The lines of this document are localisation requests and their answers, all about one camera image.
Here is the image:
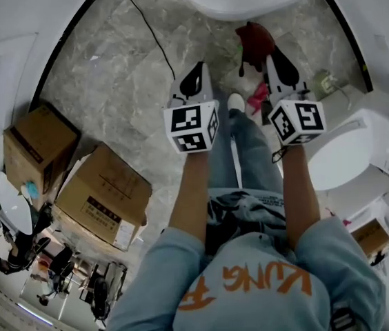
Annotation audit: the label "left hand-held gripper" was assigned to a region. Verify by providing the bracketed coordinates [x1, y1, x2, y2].
[163, 61, 220, 154]

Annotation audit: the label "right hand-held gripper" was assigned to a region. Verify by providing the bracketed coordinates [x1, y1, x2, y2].
[266, 45, 327, 147]

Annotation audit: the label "dark red cleaning cloth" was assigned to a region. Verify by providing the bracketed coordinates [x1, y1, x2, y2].
[235, 21, 277, 78]

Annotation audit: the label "person's left forearm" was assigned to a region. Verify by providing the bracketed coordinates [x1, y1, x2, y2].
[167, 149, 216, 251]

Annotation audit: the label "person's right forearm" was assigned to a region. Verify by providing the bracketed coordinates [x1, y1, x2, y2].
[279, 144, 321, 254]

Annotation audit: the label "white toilet with tank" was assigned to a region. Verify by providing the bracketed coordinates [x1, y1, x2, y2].
[306, 107, 389, 191]

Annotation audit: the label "pink plastic item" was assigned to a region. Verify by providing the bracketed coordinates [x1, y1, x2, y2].
[248, 82, 271, 116]

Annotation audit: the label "small green box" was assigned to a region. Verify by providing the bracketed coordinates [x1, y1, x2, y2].
[313, 69, 341, 95]

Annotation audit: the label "white shoe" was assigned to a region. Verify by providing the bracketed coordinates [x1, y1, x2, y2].
[227, 93, 246, 112]

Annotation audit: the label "blue jeans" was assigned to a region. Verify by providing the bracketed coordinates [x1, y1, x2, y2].
[207, 108, 288, 254]

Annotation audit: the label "large cardboard box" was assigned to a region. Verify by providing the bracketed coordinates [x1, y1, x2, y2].
[52, 142, 153, 253]

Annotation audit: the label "brown cardboard box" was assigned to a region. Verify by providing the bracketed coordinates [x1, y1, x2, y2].
[350, 218, 389, 255]

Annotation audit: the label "small cardboard box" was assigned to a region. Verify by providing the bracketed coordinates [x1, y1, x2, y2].
[3, 101, 81, 205]

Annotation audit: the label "blue crumpled cloth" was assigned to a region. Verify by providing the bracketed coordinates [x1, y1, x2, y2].
[20, 180, 41, 200]

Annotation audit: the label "light blue sweatshirt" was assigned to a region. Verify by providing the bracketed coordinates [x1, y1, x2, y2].
[106, 215, 388, 331]

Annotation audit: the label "black office chair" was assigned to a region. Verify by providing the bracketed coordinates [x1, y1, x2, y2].
[89, 277, 111, 322]
[48, 245, 78, 294]

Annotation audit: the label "black wrist cord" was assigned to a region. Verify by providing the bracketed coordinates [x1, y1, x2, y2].
[270, 146, 290, 164]

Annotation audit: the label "black cable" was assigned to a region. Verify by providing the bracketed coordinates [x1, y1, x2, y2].
[104, 0, 177, 81]

